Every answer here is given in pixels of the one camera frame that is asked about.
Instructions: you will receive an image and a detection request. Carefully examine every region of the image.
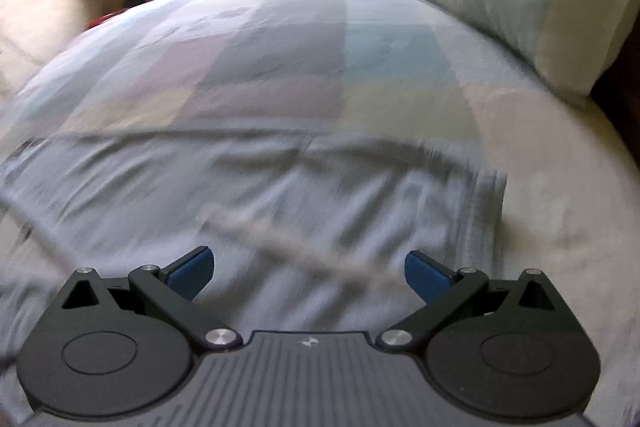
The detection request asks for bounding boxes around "pale green printed pillow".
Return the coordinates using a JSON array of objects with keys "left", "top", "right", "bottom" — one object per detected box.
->
[{"left": 392, "top": 0, "right": 640, "bottom": 96}]

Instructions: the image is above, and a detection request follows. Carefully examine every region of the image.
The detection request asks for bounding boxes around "red object on floor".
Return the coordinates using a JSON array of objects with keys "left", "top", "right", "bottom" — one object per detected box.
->
[{"left": 84, "top": 7, "right": 128, "bottom": 30}]

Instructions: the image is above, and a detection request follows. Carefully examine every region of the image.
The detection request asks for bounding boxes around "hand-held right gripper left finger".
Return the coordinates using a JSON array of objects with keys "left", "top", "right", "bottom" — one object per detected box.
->
[{"left": 60, "top": 245, "right": 240, "bottom": 350}]

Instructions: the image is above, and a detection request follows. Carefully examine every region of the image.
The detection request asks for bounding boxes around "wooden headboard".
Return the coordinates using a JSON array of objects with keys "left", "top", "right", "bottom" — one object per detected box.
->
[{"left": 530, "top": 0, "right": 640, "bottom": 148}]

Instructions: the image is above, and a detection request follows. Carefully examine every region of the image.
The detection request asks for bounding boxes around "bed with patchwork floral sheet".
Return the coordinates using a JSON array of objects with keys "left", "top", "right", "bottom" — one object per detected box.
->
[{"left": 0, "top": 0, "right": 640, "bottom": 427}]

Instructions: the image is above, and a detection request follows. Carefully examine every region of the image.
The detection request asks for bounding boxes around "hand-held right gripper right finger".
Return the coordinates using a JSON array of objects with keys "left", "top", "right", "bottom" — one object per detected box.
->
[{"left": 376, "top": 250, "right": 556, "bottom": 350}]

